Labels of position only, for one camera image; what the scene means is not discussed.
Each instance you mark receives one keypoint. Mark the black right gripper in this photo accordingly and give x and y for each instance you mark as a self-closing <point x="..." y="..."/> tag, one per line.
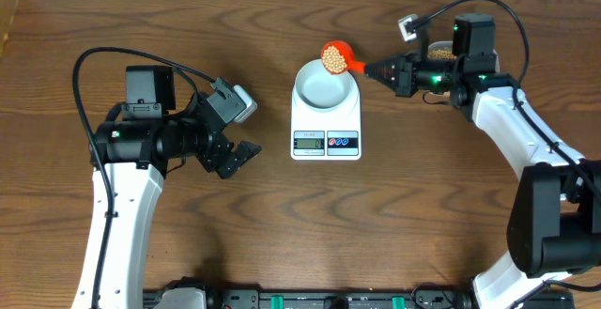
<point x="403" y="81"/>

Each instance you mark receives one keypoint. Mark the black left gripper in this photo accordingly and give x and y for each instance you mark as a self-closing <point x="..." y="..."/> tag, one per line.
<point x="241" y="150"/>

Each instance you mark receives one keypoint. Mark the red plastic measuring scoop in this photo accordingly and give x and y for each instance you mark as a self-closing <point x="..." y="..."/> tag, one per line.
<point x="338" y="57"/>

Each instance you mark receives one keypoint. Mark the grey round bowl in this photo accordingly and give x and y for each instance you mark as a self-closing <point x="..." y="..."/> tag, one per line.
<point x="317" y="88"/>

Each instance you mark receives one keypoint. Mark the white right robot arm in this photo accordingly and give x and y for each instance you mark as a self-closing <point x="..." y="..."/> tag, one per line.
<point x="554" y="227"/>

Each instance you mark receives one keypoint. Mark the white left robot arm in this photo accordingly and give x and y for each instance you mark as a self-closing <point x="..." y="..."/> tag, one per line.
<point x="135" y="143"/>

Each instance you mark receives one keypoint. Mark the white digital kitchen scale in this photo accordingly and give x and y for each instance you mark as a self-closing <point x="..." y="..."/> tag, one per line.
<point x="326" y="135"/>

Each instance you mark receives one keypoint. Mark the clear container of soybeans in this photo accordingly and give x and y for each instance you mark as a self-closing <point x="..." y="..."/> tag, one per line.
<point x="442" y="50"/>

